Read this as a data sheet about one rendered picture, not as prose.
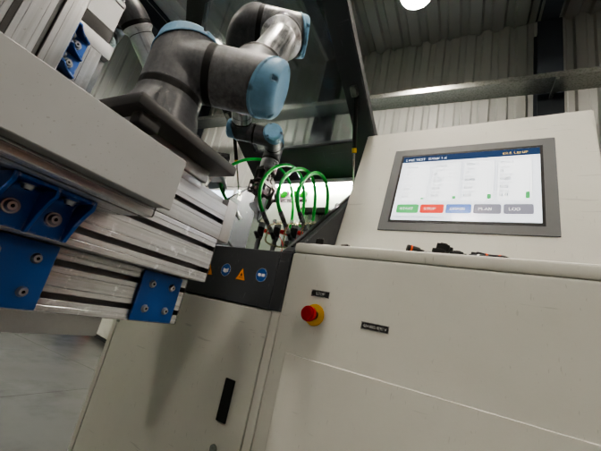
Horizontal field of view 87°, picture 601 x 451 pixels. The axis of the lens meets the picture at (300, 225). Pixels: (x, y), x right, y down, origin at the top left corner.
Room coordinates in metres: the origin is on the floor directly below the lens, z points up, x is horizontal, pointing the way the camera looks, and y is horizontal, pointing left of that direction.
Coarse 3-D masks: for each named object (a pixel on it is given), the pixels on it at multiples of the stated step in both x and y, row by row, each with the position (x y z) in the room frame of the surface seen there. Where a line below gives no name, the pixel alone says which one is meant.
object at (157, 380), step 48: (144, 336) 1.13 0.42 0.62; (192, 336) 1.01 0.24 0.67; (240, 336) 0.91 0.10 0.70; (96, 384) 1.22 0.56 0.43; (144, 384) 1.09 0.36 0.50; (192, 384) 0.98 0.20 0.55; (240, 384) 0.89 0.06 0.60; (96, 432) 1.17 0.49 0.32; (144, 432) 1.05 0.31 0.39; (192, 432) 0.96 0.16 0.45; (240, 432) 0.88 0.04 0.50
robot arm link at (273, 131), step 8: (256, 128) 1.08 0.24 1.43; (264, 128) 1.07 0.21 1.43; (272, 128) 1.07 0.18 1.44; (280, 128) 1.07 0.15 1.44; (256, 136) 1.09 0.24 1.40; (264, 136) 1.08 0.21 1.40; (272, 136) 1.07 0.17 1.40; (280, 136) 1.07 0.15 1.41; (264, 144) 1.12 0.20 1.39; (272, 144) 1.11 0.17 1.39; (280, 144) 1.13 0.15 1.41; (272, 152) 1.17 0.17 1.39
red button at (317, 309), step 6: (306, 306) 0.77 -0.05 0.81; (312, 306) 0.80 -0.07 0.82; (318, 306) 0.79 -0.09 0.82; (306, 312) 0.77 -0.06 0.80; (312, 312) 0.76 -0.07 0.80; (318, 312) 0.79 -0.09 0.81; (306, 318) 0.77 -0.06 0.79; (312, 318) 0.76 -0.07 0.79; (318, 318) 0.79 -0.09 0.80; (312, 324) 0.80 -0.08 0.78; (318, 324) 0.79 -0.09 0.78
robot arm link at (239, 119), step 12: (240, 12) 0.71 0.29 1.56; (252, 12) 0.70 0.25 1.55; (240, 24) 0.72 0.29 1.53; (252, 24) 0.71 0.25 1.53; (228, 36) 0.77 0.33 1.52; (240, 36) 0.75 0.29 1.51; (252, 36) 0.74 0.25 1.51; (228, 120) 1.08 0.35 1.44; (240, 120) 1.04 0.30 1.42; (228, 132) 1.10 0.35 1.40; (240, 132) 1.09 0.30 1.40; (252, 132) 1.09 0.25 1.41
